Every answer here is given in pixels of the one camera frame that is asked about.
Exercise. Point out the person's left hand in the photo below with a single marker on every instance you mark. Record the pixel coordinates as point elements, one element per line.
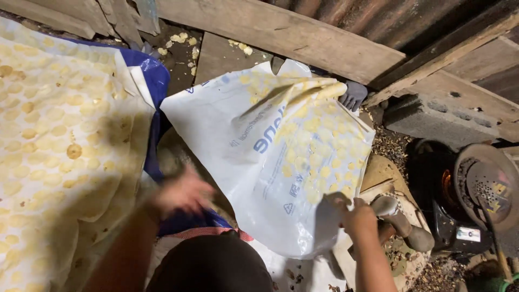
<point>184,194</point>

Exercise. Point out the person's right hand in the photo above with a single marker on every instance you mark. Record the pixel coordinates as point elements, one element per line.
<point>359,221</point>

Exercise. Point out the person's right fingers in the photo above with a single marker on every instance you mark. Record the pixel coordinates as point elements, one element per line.
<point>348,207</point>

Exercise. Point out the person's left fingers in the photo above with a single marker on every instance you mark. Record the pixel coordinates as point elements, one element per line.
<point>200,190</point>

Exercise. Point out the white printed plastic sheet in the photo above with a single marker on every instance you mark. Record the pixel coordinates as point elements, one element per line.
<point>259,162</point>

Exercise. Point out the flat brown cardboard piece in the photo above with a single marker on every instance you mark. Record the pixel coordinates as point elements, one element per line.
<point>381,174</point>

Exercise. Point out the wooden mallet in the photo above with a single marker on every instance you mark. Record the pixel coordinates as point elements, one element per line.
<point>403,225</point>

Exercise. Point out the yellow crackers on printed sheet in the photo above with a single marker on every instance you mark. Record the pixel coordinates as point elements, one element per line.
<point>320,138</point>

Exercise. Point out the black stove with fire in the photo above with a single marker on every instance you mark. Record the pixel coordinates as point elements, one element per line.
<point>440,202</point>

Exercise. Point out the grey work glove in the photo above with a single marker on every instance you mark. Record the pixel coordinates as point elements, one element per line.
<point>353,95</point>

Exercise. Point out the blue plastic tarp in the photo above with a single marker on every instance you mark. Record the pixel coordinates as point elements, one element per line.
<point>152,81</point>

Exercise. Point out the grey concrete block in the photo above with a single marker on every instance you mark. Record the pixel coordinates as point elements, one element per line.
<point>440,119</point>

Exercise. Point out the perforated metal skimmer ladle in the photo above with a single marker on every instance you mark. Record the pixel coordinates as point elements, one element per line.
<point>488,190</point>

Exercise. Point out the large white cracker-covered sheet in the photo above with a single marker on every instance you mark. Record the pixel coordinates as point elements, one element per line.
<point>61,154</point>

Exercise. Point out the scattered yellow cracker pieces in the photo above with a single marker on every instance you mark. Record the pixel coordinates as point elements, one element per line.
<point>184,46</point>

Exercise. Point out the long wooden plank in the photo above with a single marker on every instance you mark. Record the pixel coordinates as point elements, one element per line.
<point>284,34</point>

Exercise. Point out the rusty corrugated metal sheet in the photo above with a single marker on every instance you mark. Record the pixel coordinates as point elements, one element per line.
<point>377,20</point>

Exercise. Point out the stacked weathered wooden boards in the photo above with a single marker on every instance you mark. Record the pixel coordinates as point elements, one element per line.
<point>77,16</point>

